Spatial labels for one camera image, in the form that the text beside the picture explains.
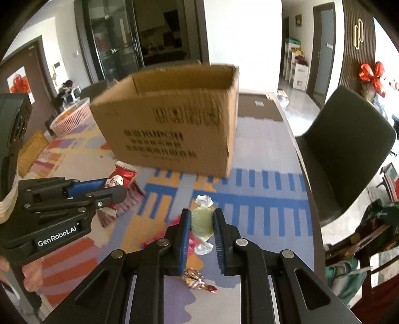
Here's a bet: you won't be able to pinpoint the grey room door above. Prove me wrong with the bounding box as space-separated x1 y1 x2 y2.
307 2 339 109

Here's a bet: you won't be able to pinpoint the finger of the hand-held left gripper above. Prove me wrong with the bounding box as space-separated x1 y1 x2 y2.
21 177 108 200
26 186 128 219

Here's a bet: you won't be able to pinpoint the pink plastic basket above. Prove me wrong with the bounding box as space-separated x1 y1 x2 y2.
50 97 92 137

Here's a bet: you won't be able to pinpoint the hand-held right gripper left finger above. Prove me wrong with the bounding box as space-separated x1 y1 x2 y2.
44 208 191 324

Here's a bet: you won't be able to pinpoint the colourful striped wrapped candy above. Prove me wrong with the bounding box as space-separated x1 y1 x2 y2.
181 268 218 294

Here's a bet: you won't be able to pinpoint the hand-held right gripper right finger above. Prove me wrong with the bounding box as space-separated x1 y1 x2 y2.
213 208 362 324

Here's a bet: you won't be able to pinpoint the orange fruits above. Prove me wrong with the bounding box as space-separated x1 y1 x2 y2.
59 106 86 120

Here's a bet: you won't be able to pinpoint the red white snack packet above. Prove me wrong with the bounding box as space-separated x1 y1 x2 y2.
104 162 138 189

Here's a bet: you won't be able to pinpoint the red wooden chair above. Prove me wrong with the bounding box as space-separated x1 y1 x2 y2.
324 218 399 315

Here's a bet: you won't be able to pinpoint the dark green cloth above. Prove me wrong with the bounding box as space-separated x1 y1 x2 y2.
355 199 399 250

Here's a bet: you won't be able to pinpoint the white red paper poster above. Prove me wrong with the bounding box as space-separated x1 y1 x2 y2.
7 66 35 105

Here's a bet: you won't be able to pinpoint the dark upholstered chair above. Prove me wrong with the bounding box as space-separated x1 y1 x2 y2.
295 85 398 228
80 79 109 100

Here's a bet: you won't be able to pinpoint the red foil balloon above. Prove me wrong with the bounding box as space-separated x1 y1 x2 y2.
358 61 387 98

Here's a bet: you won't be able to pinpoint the brown cardboard box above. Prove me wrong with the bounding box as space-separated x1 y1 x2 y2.
90 64 240 179

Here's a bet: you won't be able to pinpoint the person's left hand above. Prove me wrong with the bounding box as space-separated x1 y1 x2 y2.
0 258 44 293

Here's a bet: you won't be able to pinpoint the pink snack packet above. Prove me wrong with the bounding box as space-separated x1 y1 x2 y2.
156 216 200 250

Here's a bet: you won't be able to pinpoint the brown entry door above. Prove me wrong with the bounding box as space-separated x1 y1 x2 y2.
0 36 60 125

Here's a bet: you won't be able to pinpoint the yellow woven box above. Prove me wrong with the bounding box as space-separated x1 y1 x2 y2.
17 130 50 178

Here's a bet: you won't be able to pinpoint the gold wall ornament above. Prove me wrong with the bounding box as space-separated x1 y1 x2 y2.
354 19 364 50

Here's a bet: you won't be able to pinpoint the black framed glass door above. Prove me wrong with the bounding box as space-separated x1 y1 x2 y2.
73 0 209 84

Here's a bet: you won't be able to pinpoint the white shelf unit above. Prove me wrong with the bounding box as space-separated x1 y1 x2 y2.
284 37 310 91

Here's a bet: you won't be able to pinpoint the teal backpack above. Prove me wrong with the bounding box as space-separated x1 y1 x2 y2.
326 260 373 307

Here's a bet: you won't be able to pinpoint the colourful patterned table mat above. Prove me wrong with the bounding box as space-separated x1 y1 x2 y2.
19 115 314 324

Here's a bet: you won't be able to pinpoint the pale green candy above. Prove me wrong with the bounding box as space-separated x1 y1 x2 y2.
191 194 215 256

